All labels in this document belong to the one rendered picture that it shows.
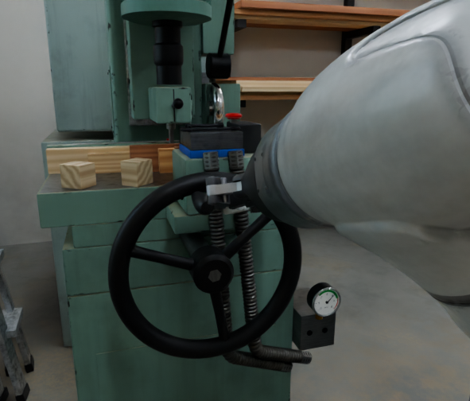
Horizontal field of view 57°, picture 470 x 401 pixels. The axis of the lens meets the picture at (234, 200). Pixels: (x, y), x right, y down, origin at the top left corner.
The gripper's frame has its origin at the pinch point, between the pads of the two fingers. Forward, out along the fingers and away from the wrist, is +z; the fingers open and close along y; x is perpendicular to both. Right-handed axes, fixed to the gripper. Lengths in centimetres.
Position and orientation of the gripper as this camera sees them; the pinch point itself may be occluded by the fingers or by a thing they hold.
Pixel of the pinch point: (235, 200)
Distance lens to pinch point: 53.9
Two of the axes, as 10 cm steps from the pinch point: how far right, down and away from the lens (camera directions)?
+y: -9.6, 0.7, -2.8
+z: -2.7, 1.1, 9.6
